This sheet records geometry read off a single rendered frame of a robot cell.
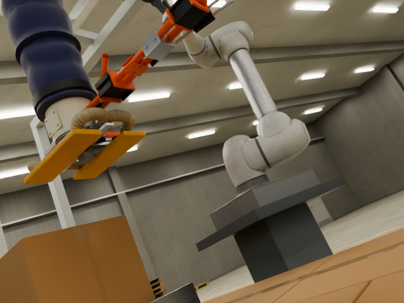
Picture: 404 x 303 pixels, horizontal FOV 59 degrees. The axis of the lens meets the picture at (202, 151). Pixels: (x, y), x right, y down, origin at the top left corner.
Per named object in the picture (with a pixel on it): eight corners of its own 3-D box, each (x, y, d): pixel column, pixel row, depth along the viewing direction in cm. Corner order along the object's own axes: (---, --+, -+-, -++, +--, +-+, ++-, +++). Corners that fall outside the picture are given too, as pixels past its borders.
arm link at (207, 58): (182, 41, 180) (205, 27, 177) (195, 59, 196) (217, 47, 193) (190, 61, 175) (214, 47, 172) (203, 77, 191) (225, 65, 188)
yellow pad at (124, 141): (73, 180, 136) (69, 168, 138) (95, 178, 144) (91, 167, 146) (125, 134, 118) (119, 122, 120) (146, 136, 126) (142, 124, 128)
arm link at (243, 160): (238, 189, 170) (220, 149, 175) (273, 173, 166) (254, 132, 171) (231, 188, 154) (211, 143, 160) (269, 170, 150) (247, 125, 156)
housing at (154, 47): (144, 57, 101) (139, 44, 102) (161, 61, 106) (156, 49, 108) (160, 41, 97) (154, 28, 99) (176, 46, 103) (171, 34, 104)
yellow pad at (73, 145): (23, 184, 121) (20, 171, 122) (51, 182, 129) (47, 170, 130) (74, 133, 103) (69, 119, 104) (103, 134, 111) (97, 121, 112)
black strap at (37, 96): (23, 120, 127) (20, 110, 128) (80, 123, 145) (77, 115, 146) (53, 83, 115) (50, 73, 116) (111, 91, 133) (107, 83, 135)
